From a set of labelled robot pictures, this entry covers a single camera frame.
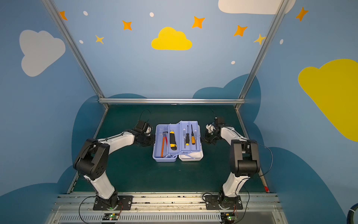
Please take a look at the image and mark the amber handle screwdriver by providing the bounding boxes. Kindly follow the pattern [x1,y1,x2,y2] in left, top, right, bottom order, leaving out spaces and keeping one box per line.
[191,125,196,145]

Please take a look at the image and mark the orange pencil tool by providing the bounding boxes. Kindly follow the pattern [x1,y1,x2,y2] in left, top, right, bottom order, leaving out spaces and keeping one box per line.
[160,135,165,158]

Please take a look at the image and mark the red handle pliers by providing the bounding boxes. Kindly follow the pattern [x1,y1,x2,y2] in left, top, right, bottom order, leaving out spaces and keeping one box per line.
[163,131,168,145]

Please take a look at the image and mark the black yellow screwdriver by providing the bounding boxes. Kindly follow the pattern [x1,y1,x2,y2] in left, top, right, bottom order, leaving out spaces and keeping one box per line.
[185,126,190,146]

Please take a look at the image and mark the white purple tool box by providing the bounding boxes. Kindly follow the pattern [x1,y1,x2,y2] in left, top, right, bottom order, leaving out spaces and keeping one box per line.
[153,121,203,162]

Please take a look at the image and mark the black yellow handle tool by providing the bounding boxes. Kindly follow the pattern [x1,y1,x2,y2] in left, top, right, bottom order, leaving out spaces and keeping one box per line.
[169,130,177,151]

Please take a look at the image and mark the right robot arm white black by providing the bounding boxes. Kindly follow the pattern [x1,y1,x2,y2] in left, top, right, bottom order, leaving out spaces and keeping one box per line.
[203,117,261,203]

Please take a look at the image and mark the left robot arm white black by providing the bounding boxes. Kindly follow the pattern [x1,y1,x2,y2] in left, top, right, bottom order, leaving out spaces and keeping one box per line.
[73,120,154,208]

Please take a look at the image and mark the right controller board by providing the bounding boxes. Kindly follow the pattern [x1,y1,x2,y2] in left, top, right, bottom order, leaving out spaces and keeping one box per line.
[220,213,237,224]

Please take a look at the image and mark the controller board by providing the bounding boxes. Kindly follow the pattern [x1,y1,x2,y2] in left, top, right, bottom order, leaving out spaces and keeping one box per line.
[220,213,237,224]
[102,213,120,221]

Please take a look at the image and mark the left controller board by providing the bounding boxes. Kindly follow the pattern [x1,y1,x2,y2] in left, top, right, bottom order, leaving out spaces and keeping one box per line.
[102,213,120,221]

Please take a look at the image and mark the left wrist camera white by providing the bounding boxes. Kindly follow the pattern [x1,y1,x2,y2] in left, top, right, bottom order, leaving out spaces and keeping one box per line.
[145,126,152,135]

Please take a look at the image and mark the aluminium frame crossbar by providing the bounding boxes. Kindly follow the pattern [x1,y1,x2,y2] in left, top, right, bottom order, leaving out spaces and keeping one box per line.
[98,98,245,105]

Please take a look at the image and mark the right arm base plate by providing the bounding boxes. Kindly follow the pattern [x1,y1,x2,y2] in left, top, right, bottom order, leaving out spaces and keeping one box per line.
[202,194,243,210]

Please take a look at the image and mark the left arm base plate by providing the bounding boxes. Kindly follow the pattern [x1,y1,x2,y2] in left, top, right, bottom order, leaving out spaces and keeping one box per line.
[93,195,133,211]

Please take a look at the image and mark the left aluminium frame post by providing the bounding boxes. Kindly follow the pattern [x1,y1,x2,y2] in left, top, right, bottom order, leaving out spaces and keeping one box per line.
[42,0,105,99]

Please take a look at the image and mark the aluminium frame post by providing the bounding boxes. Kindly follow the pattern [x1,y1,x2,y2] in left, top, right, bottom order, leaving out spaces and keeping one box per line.
[42,0,105,99]
[235,0,290,112]

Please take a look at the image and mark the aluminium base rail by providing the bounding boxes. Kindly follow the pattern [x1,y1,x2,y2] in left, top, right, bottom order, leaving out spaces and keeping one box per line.
[46,192,288,224]

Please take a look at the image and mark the right aluminium frame post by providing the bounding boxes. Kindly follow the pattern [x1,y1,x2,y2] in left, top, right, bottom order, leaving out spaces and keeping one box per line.
[235,0,290,112]

